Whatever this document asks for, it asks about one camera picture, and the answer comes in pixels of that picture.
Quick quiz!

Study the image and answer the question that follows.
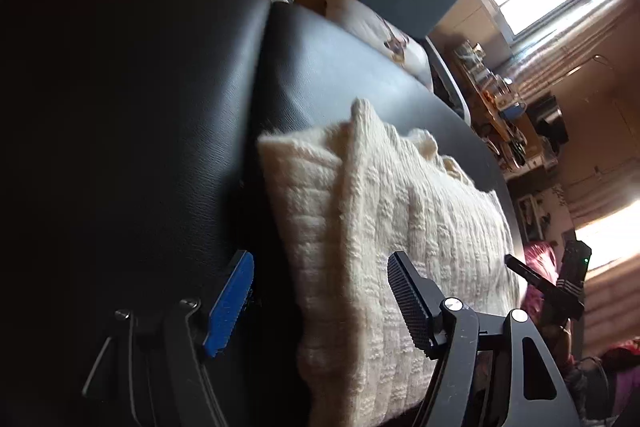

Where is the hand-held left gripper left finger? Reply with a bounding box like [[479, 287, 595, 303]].
[[82, 250, 256, 427]]

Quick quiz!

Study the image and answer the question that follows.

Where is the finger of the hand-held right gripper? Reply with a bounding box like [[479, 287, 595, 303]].
[[504, 254, 557, 294]]

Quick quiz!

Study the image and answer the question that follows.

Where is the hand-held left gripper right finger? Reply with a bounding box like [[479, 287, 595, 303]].
[[387, 251, 581, 427]]

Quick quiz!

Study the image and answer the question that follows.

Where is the white knit sweater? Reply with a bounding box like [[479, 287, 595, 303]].
[[256, 98, 523, 427]]

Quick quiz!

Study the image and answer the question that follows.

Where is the bright low window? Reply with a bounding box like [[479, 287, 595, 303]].
[[575, 202, 640, 279]]

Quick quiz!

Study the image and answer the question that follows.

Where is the cluttered wooden desk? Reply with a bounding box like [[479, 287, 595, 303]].
[[452, 41, 560, 174]]

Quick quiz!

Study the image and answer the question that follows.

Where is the black appliance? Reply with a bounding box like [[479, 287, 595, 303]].
[[527, 96, 571, 146]]

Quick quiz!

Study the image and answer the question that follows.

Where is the black leather sofa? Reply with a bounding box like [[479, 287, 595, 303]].
[[0, 0, 525, 427]]

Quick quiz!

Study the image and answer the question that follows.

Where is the sheer curtain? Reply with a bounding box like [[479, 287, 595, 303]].
[[500, 0, 640, 108]]

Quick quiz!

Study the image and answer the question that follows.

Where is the deer print pillow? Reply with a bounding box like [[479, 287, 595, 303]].
[[324, 0, 434, 88]]

